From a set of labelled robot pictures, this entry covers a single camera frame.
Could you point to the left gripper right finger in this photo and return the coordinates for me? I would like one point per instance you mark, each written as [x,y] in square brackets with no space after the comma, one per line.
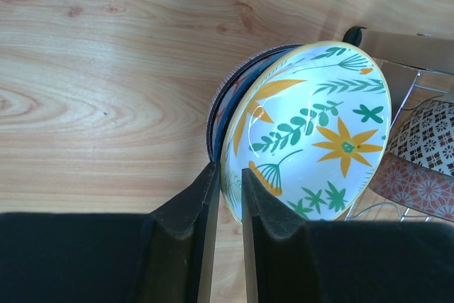
[290,259]

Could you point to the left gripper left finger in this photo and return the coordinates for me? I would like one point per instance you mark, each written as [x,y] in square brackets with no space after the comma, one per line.
[166,255]

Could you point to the yellow rim leaf bowl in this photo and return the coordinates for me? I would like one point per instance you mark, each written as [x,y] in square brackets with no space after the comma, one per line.
[313,128]

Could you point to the black leaf coral bowl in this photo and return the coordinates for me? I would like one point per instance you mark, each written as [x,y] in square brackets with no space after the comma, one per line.
[414,186]

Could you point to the blue triangle pattern bowl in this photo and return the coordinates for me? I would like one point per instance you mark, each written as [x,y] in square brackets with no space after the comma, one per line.
[230,111]

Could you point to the striped line pattern bowl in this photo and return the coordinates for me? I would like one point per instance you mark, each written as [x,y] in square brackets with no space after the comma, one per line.
[227,83]

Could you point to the brown diamond pattern bowl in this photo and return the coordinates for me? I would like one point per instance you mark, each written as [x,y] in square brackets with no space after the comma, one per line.
[425,137]

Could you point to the silver wire dish rack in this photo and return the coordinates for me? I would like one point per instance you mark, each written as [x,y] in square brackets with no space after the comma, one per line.
[417,68]

